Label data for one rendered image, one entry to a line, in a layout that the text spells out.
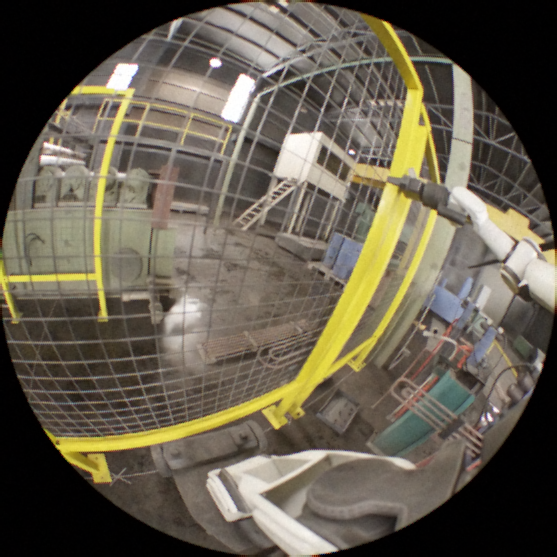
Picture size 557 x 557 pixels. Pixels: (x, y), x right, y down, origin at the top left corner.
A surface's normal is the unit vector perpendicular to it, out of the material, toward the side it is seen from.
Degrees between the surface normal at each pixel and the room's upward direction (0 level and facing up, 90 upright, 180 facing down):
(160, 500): 0
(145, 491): 0
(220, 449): 0
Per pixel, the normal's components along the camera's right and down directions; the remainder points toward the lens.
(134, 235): 0.59, 0.47
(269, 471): 0.37, -0.81
